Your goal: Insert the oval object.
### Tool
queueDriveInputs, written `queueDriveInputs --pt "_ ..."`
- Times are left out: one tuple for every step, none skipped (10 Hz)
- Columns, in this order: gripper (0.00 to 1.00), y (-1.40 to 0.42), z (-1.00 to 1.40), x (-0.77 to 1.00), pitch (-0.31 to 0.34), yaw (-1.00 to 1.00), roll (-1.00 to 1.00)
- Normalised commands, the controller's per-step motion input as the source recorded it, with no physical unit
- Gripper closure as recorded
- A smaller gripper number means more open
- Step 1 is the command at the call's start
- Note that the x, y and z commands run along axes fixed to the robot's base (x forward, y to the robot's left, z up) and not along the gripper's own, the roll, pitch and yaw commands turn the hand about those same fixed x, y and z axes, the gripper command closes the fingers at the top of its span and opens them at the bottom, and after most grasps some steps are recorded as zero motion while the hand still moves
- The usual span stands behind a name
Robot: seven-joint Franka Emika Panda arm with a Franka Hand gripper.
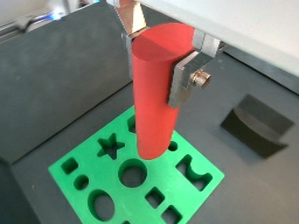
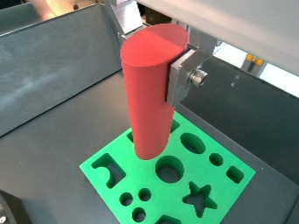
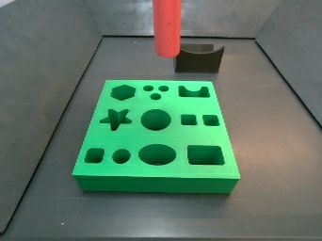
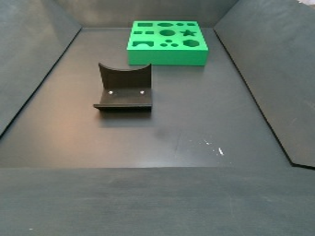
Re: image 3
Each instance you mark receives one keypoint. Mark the red oval peg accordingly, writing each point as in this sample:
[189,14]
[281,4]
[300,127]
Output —
[168,27]

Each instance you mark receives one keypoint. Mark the green shape sorter block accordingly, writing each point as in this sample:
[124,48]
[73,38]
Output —
[157,139]

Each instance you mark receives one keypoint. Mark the black curved cradle block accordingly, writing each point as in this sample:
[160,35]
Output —
[200,58]

